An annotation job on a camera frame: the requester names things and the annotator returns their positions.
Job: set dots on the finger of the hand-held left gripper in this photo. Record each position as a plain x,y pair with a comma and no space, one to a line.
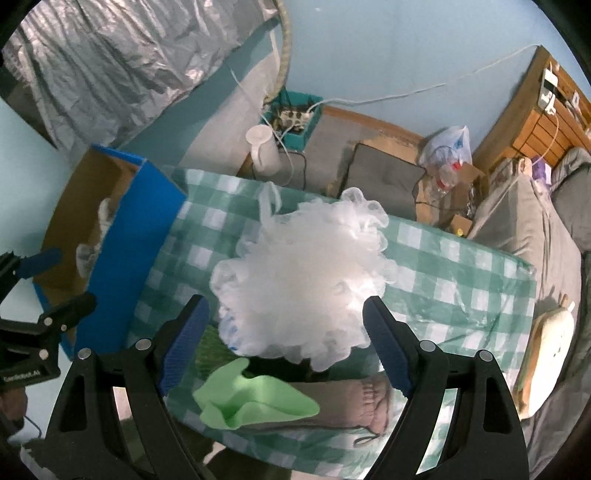
69,310
41,261

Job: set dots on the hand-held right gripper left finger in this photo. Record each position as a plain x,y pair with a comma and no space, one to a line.
184,341

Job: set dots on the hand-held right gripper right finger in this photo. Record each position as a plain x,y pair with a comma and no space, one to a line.
388,350

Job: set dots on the pink knitted sock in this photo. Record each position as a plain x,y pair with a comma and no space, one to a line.
346,401

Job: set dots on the light green cloth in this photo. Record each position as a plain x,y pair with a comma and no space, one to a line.
258,401

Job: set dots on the blue cardboard box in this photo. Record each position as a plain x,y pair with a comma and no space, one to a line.
134,230

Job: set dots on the white mesh bath loofah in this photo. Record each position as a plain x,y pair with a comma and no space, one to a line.
300,277

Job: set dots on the grey white fuzzy sock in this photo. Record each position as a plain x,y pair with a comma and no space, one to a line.
87,258

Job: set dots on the green white checked tablecloth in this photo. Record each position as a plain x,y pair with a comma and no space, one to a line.
438,286

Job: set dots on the white plush toy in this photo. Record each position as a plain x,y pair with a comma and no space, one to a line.
549,346

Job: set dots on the grey cushion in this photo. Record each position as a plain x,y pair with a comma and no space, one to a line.
383,175

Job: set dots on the brown cardboard box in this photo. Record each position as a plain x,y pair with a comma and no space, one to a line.
466,175

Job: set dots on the grey bed blanket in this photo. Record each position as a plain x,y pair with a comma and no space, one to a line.
545,230

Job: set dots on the white plastic pitcher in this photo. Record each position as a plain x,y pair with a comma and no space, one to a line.
265,157

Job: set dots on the white plastic bag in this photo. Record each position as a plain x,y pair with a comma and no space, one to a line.
443,143

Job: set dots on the silver foil sheet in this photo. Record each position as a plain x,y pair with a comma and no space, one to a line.
115,55

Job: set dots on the teal plastic crate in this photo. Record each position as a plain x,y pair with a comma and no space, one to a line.
300,138

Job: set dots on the purple packet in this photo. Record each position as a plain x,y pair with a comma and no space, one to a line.
539,170

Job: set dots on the wooden headboard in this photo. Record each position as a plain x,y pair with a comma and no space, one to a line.
521,124

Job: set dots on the beige hoop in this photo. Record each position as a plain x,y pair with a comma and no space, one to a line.
287,55

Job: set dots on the white charger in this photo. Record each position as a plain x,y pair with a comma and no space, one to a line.
549,92

